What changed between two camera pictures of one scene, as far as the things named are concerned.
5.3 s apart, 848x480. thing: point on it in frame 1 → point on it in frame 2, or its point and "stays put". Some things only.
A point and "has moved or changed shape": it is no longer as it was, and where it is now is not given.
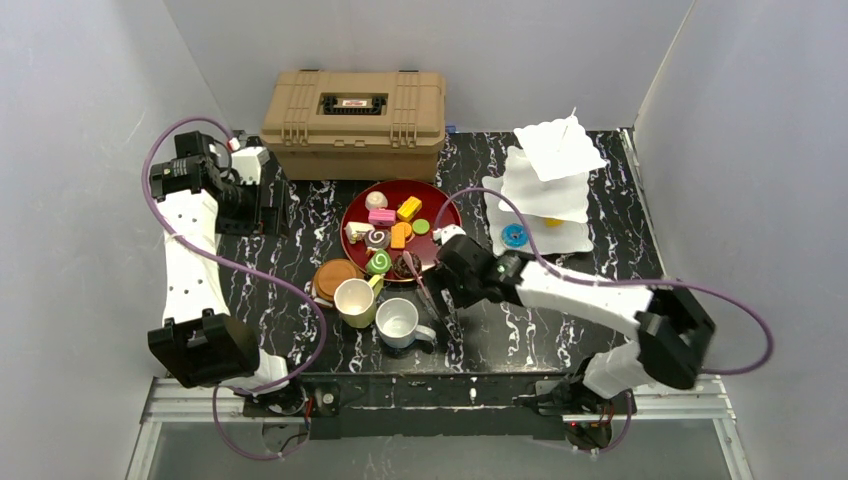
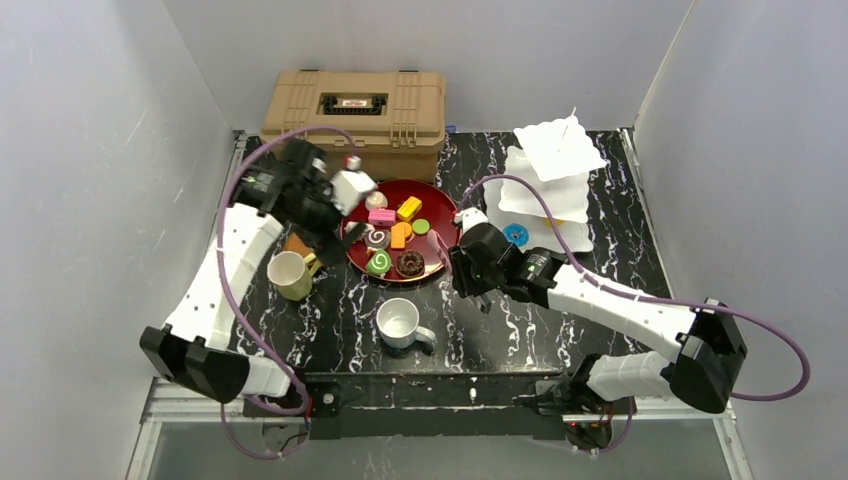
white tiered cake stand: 547,174 stays put
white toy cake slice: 356,230 stays put
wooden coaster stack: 330,274 → 295,244
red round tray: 387,227 stays put
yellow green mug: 355,300 → 291,274
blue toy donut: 514,235 stays put
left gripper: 274,201 → 328,225
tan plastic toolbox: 355,125 stays put
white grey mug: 397,324 stays put
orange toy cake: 398,236 stays put
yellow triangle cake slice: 554,222 stays put
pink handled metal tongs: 421,289 has moved or changed shape
